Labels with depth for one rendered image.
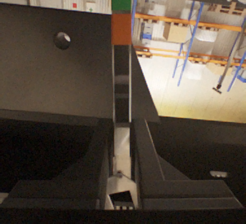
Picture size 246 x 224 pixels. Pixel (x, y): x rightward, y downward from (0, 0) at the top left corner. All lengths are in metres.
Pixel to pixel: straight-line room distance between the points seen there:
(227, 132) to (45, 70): 0.24
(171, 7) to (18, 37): 9.33
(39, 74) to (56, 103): 0.04
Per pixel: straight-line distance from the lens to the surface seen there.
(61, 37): 0.20
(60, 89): 0.20
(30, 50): 0.20
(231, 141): 0.29
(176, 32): 8.20
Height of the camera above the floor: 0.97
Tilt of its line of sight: 31 degrees up
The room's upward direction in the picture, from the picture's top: 173 degrees counter-clockwise
